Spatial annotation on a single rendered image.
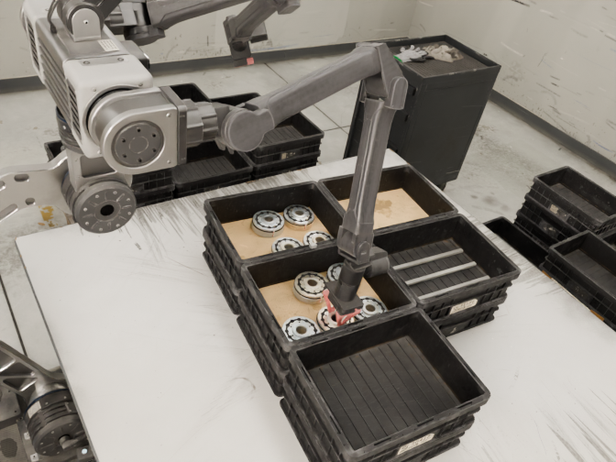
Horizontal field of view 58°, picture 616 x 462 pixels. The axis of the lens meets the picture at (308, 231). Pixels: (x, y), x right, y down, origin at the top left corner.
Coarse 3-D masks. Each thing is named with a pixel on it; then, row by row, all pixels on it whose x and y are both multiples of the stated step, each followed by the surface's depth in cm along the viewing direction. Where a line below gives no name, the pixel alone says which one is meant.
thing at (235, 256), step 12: (252, 192) 175; (264, 192) 177; (324, 192) 181; (204, 204) 167; (216, 216) 164; (216, 228) 161; (228, 240) 157; (324, 240) 163; (228, 252) 156; (276, 252) 156; (288, 252) 156; (240, 264) 151
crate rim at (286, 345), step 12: (300, 252) 158; (252, 264) 151; (252, 288) 144; (264, 300) 141; (408, 300) 150; (264, 312) 140; (384, 312) 145; (396, 312) 145; (276, 324) 136; (348, 324) 140; (276, 336) 136; (312, 336) 135; (288, 348) 132
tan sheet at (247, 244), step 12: (228, 228) 176; (240, 228) 177; (288, 228) 180; (312, 228) 182; (324, 228) 183; (240, 240) 172; (252, 240) 173; (264, 240) 174; (300, 240) 177; (240, 252) 168; (252, 252) 169; (264, 252) 170
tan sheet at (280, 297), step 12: (324, 276) 166; (264, 288) 158; (276, 288) 159; (288, 288) 160; (360, 288) 164; (276, 300) 155; (288, 300) 156; (276, 312) 152; (288, 312) 153; (300, 312) 153; (312, 312) 154
